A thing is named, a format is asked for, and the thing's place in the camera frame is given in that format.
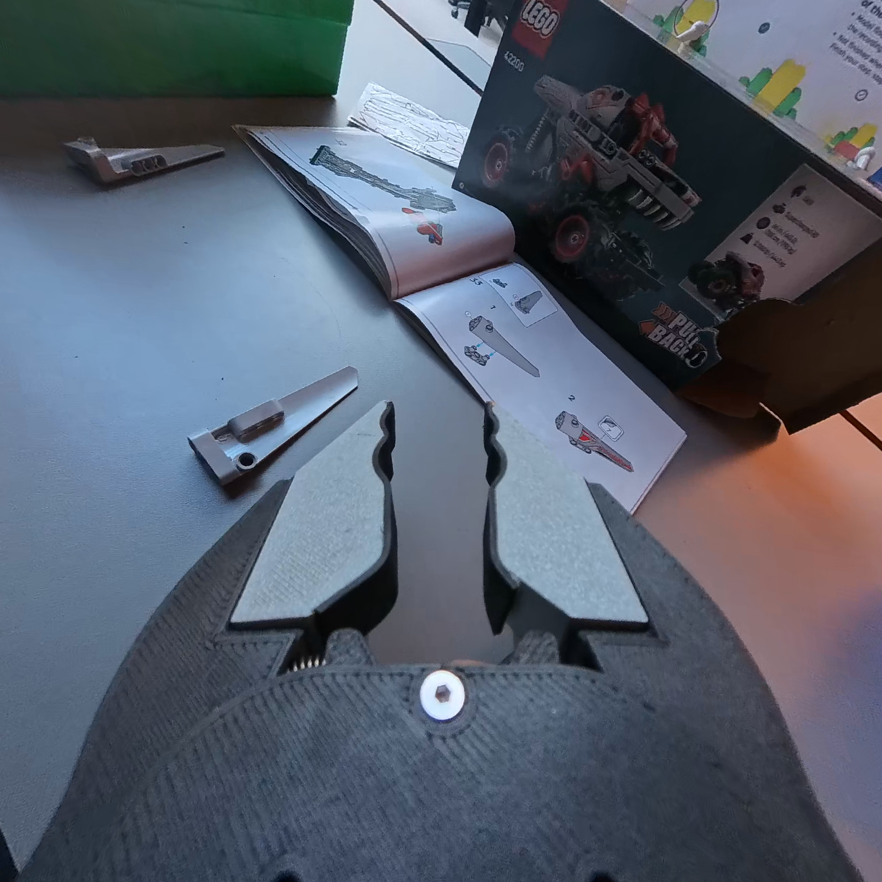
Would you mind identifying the white sticker sheet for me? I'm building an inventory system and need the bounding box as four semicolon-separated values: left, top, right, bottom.
348;83;473;170

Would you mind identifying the green plastic bin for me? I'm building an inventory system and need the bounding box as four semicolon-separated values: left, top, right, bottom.
0;0;354;97

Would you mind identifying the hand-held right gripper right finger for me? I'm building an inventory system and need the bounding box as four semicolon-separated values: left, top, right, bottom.
482;403;650;635

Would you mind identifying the black lego set box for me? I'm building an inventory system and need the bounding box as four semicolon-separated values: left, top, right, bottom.
451;0;882;435

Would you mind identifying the lego instruction booklet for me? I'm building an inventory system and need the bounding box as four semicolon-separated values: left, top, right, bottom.
232;124;688;514

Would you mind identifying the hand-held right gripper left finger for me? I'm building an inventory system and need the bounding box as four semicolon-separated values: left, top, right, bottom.
229;401;399;631

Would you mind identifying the grey lego wedge assembly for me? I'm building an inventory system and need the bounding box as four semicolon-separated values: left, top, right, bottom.
187;367;359;486
63;136;226;186

